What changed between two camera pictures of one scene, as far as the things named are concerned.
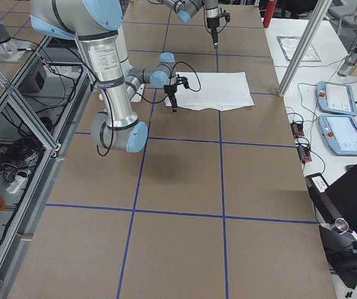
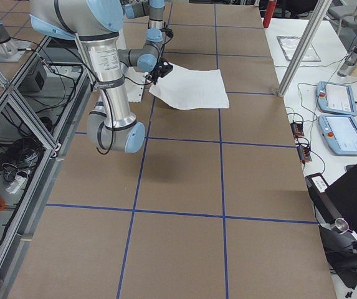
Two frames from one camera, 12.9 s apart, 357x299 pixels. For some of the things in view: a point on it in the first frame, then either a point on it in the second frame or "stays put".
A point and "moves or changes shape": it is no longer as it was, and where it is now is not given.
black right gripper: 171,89 -> 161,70
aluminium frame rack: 26,126 stays put
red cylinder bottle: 269,13 stays put
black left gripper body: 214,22 -> 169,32
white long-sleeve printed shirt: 213,91 moves or changes shape
